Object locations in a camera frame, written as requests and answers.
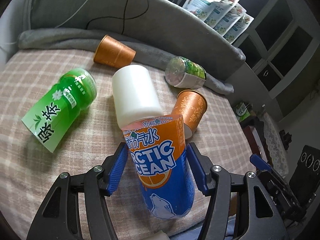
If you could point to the green carton box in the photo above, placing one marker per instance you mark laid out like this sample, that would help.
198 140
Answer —
242 110

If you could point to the green tea label cup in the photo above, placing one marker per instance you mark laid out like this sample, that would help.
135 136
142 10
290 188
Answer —
51 117

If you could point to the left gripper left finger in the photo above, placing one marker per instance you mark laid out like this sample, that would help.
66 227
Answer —
58 216

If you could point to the orange patterned paper cup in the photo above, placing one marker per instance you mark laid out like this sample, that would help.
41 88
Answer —
191 105

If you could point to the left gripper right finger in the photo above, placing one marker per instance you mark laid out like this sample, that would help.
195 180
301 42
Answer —
256 217

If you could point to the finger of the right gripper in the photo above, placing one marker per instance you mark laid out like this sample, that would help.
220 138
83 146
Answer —
259 163

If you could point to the green white label cup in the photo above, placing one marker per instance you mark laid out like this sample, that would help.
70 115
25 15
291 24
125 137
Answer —
180 72

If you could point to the white paper cup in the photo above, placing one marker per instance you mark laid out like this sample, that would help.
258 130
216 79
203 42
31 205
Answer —
134 95

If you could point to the plaid bed cover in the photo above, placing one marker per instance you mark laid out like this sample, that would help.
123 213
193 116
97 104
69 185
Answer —
28 169

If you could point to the blue orange Arctic Ocean cup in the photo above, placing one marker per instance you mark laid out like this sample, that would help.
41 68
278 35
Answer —
158 151

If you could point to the black speaker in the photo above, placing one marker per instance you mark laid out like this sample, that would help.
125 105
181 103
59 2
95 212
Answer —
305 179

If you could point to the lace covered side table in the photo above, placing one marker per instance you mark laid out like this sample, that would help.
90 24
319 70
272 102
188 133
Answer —
275 146

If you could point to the orange cup near blanket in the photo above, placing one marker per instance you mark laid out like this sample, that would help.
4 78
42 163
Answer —
113 53

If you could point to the grey sofa backrest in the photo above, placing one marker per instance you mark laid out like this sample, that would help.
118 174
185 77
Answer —
158 23

